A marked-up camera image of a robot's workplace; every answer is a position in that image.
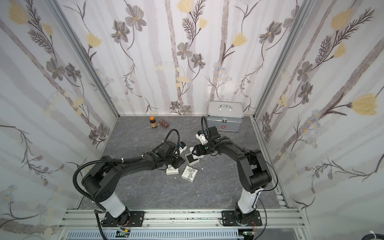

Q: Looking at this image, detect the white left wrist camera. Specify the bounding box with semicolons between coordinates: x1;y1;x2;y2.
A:
178;142;187;154

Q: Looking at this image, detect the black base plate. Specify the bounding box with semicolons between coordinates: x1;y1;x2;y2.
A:
101;211;145;228
221;210;263;227

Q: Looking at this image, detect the silver aluminium first aid case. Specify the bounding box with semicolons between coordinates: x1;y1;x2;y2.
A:
207;101;244;132

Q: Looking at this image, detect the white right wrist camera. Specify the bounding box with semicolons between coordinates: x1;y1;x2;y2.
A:
196;131;208;145

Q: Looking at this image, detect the brown bottle orange cap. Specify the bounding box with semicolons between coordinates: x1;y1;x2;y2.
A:
150;116;158;128

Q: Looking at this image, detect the white bow jewelry box left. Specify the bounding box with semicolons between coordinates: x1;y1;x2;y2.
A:
166;165;179;176

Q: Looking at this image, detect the black necklace insert pad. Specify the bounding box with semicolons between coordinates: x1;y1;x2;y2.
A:
185;153;196;164

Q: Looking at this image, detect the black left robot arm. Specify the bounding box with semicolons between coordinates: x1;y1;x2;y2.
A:
73;129;185;240

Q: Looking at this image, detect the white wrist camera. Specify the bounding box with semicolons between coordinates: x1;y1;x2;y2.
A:
196;131;208;145
178;142;187;154

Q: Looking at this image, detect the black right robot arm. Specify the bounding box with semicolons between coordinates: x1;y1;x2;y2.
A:
192;116;276;225

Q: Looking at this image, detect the white jewelry box base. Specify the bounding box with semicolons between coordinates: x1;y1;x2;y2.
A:
185;153;200;166

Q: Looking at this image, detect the small dark red box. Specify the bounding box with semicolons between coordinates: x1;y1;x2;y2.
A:
159;119;170;129

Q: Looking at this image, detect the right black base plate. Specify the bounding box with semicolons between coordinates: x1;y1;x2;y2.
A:
221;210;263;227

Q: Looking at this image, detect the white slotted cable duct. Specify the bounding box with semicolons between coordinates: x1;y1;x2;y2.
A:
65;229;244;240

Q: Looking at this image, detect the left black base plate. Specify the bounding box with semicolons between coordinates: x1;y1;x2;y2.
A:
101;211;145;228

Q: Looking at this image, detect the small green circuit board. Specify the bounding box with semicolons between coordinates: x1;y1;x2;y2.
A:
115;230;131;238

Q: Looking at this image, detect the white bow jewelry box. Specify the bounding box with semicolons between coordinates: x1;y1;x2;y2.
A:
182;166;198;183
166;165;179;176

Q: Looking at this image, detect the white bow jewelry box middle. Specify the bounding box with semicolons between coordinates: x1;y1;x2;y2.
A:
182;166;198;183

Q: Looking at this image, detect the aluminium mounting rail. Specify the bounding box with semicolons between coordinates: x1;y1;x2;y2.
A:
56;208;310;240

